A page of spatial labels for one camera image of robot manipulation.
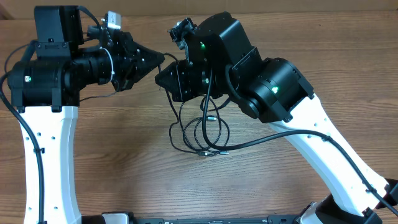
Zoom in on black usb cable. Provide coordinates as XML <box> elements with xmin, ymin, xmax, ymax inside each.
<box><xmin>157</xmin><ymin>52</ymin><xmax>209</xmax><ymax>156</ymax></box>

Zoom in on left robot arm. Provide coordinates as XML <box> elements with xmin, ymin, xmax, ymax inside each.
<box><xmin>1</xmin><ymin>6</ymin><xmax>164</xmax><ymax>223</ymax></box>

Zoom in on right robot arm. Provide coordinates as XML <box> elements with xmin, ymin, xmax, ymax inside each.
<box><xmin>155</xmin><ymin>12</ymin><xmax>397</xmax><ymax>223</ymax></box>

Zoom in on right camera thin cable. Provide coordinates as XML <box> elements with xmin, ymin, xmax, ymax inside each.
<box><xmin>199</xmin><ymin>95</ymin><xmax>231</xmax><ymax>112</ymax></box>

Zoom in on camera thin cable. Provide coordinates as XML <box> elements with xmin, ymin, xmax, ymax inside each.
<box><xmin>199</xmin><ymin>95</ymin><xmax>231</xmax><ymax>112</ymax></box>
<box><xmin>79</xmin><ymin>80</ymin><xmax>121</xmax><ymax>103</ymax></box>

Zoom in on left camera thin cable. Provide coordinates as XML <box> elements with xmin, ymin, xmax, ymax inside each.
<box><xmin>79</xmin><ymin>80</ymin><xmax>121</xmax><ymax>103</ymax></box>

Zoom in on black cable silver plugs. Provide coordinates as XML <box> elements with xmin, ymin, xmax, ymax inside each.
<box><xmin>177</xmin><ymin>98</ymin><xmax>231</xmax><ymax>156</ymax></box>

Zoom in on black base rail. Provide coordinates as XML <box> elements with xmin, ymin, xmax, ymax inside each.
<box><xmin>127</xmin><ymin>215</ymin><xmax>318</xmax><ymax>224</ymax></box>

